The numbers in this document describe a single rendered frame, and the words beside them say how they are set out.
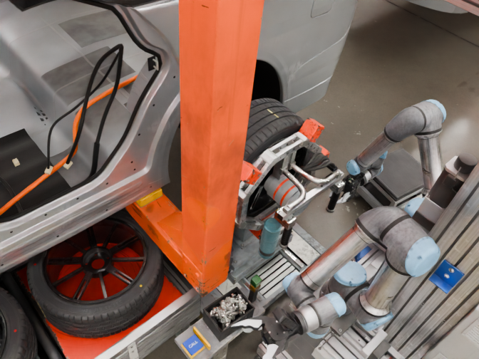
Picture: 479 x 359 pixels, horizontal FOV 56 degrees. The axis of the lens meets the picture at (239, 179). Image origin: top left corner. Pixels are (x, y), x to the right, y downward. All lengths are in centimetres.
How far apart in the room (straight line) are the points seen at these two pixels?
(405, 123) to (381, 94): 256
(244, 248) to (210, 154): 138
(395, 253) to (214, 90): 72
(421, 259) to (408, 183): 185
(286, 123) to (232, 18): 97
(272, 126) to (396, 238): 86
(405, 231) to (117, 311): 138
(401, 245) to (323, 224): 184
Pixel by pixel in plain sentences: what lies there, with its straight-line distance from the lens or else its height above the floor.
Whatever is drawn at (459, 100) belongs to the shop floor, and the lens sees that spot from 483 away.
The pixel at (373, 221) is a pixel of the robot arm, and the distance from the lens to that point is 145.
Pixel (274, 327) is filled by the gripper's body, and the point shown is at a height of 124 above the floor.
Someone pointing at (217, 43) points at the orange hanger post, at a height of 189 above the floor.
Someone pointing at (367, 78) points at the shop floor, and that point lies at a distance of 468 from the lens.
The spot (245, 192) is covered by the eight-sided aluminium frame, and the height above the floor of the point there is 98.
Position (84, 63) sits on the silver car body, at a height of 103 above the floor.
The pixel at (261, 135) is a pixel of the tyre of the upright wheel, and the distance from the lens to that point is 199.
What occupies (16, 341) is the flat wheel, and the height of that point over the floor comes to 50.
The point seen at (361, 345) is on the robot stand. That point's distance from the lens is 197.
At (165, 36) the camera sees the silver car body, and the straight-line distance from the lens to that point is 180.
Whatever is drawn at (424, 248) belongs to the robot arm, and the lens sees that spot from 140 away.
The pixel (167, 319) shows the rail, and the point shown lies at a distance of 235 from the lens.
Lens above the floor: 250
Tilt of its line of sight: 48 degrees down
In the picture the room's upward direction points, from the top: 7 degrees clockwise
